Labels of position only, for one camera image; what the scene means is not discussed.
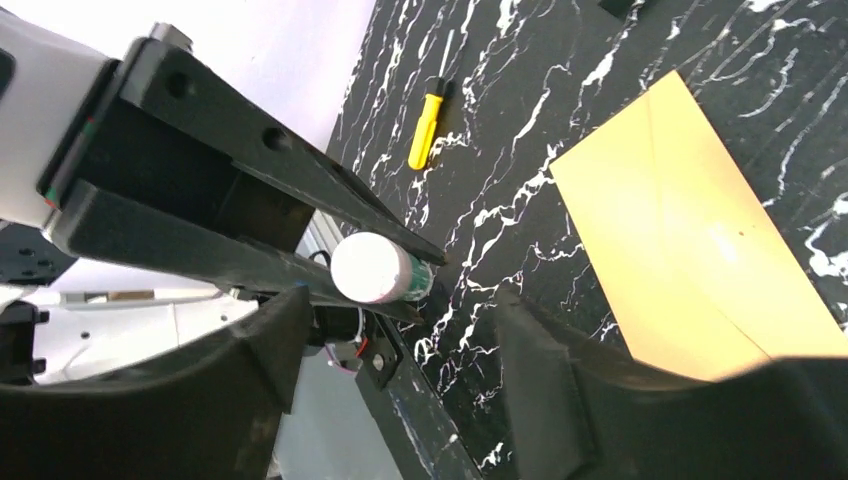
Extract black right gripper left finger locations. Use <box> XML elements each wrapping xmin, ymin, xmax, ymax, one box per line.
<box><xmin>1</xmin><ymin>287</ymin><xmax>313</xmax><ymax>479</ymax></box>

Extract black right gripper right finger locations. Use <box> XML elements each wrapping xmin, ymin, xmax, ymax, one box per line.
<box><xmin>494</xmin><ymin>290</ymin><xmax>847</xmax><ymax>479</ymax></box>

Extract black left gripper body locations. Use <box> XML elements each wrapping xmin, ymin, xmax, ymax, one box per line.
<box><xmin>37</xmin><ymin>60</ymin><xmax>315</xmax><ymax>251</ymax></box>

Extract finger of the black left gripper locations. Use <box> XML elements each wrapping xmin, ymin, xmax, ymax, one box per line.
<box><xmin>120</xmin><ymin>38</ymin><xmax>447</xmax><ymax>266</ymax></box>
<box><xmin>46</xmin><ymin>178</ymin><xmax>425</xmax><ymax>326</ymax></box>

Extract orange paper envelope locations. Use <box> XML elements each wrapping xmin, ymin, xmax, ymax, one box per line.
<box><xmin>550</xmin><ymin>72</ymin><xmax>847</xmax><ymax>381</ymax></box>

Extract green white glue stick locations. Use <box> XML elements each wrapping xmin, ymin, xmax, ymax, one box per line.
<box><xmin>330</xmin><ymin>232</ymin><xmax>434</xmax><ymax>304</ymax></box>

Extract yellow marker pen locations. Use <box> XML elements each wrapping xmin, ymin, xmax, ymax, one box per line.
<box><xmin>407</xmin><ymin>29</ymin><xmax>455</xmax><ymax>171</ymax></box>

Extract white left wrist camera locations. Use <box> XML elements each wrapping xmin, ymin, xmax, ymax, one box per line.
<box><xmin>1</xmin><ymin>10</ymin><xmax>112</xmax><ymax>229</ymax></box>

